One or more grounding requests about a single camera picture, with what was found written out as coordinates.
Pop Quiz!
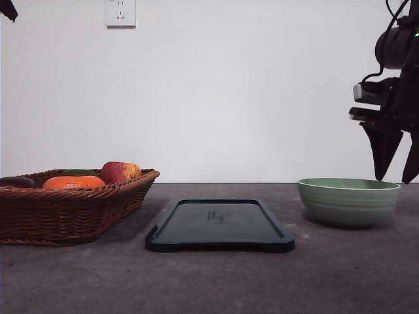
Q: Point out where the brown wicker basket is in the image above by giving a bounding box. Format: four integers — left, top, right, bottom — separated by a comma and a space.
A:
0, 162, 160, 247

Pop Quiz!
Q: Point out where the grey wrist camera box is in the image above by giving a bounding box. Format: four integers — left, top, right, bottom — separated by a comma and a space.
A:
353, 77, 398, 104

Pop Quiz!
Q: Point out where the green fruit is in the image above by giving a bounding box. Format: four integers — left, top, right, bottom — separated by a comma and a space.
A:
60, 169, 96, 176

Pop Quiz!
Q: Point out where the red yellow apple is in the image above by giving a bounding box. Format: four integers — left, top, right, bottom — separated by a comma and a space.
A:
100, 162, 142, 185

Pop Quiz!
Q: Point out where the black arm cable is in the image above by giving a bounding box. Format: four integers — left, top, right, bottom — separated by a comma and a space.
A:
361, 0, 410, 86

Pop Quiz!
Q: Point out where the green ceramic bowl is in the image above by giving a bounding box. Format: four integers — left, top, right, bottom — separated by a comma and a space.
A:
297, 177, 401, 227

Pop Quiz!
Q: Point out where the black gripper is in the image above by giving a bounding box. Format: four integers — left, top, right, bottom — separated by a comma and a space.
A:
349, 64, 419, 184
0, 0, 18, 23

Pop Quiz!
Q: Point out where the orange tangerine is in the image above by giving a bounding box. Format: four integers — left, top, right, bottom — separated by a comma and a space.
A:
42, 175, 106, 189

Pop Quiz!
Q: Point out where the dark purple fruit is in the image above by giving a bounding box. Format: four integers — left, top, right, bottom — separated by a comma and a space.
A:
0, 177, 35, 188

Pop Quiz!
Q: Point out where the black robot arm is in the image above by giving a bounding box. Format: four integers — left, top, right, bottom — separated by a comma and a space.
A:
349, 0, 419, 183

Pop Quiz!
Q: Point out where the white wall socket left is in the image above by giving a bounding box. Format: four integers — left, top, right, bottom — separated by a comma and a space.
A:
105, 0, 137, 31

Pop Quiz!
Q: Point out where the dark rectangular tray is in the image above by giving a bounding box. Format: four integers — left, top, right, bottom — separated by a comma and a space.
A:
145, 199, 295, 253

